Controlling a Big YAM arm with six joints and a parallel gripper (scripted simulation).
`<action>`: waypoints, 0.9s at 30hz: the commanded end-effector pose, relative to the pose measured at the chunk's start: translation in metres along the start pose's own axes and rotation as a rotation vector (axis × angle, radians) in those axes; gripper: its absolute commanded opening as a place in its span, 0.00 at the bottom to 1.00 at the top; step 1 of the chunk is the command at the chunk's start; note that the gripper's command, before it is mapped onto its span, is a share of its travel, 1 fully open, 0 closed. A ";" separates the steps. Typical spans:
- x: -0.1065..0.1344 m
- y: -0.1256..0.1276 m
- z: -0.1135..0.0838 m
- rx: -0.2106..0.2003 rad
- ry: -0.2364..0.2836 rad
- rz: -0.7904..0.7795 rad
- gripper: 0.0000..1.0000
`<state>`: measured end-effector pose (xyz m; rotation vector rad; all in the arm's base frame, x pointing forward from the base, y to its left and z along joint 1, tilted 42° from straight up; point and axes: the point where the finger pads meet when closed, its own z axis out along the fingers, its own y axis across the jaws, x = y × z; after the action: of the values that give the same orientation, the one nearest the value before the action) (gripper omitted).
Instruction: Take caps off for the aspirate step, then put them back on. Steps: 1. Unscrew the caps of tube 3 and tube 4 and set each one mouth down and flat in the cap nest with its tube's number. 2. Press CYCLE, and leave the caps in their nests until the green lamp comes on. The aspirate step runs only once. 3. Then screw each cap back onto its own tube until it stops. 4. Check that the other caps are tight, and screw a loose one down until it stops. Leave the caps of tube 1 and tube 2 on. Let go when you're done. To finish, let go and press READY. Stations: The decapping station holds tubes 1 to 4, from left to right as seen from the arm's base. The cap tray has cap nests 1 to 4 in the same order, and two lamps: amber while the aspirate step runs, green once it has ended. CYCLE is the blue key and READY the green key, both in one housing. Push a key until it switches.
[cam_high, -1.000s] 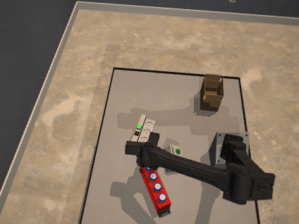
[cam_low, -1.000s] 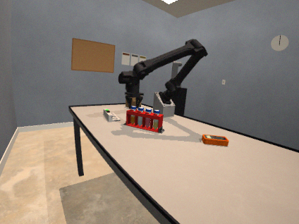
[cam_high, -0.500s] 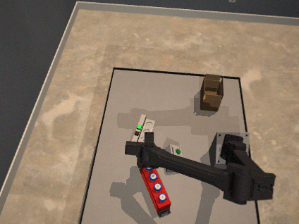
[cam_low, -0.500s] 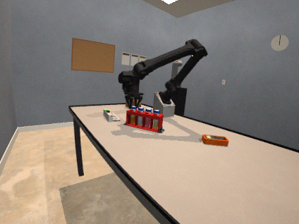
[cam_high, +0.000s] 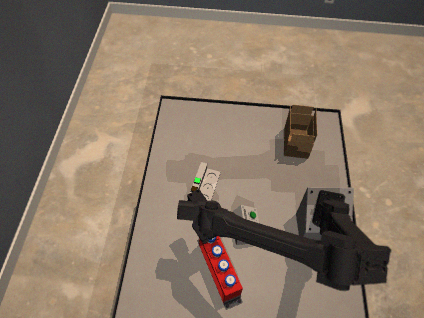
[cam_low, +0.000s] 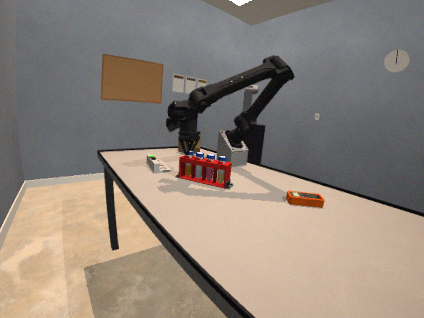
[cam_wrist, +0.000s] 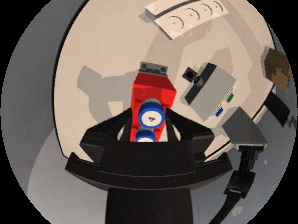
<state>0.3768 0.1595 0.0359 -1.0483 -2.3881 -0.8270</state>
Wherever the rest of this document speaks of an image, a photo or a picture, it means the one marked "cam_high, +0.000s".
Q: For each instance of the grey key housing with blue and green keys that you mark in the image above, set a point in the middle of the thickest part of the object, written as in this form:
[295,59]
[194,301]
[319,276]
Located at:
[248,213]

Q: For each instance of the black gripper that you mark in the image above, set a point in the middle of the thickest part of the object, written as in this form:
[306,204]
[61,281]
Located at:
[200,235]

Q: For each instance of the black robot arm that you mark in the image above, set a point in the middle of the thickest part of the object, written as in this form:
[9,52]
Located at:
[338,265]

